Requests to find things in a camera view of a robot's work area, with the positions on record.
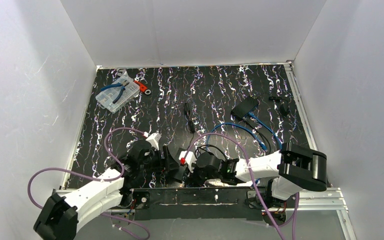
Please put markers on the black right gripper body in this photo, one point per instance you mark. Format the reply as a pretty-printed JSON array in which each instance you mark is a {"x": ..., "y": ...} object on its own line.
[{"x": 185, "y": 170}]

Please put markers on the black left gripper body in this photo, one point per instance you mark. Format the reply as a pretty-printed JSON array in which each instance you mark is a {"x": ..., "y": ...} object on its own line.
[{"x": 165, "y": 159}]

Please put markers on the grey ribbed network switch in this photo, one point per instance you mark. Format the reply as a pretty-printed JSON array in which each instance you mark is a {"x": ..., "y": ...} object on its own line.
[{"x": 242, "y": 109}]

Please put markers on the black switch with blue ports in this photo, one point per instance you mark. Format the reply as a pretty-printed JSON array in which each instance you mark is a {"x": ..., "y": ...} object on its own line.
[{"x": 178, "y": 174}]

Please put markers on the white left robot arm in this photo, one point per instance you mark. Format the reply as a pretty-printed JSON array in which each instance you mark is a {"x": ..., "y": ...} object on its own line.
[{"x": 62, "y": 216}]

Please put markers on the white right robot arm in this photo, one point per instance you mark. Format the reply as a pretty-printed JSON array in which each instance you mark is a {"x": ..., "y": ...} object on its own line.
[{"x": 291, "y": 169}]

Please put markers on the black base bar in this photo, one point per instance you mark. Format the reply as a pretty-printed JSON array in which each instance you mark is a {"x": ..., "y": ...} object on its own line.
[{"x": 193, "y": 203}]

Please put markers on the small black clip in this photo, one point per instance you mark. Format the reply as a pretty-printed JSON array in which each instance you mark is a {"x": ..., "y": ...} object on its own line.
[{"x": 186, "y": 109}]

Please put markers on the red black tool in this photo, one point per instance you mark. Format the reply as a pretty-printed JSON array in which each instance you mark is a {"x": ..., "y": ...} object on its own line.
[{"x": 143, "y": 88}]

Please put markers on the clear plastic parts box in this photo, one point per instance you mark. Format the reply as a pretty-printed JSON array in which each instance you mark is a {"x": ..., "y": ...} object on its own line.
[{"x": 114, "y": 96}]

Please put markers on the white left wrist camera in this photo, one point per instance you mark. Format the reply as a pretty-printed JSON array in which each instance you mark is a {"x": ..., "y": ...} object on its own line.
[{"x": 153, "y": 139}]

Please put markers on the blue handled pliers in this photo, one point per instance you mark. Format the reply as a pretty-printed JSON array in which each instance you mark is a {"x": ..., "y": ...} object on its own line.
[{"x": 115, "y": 88}]

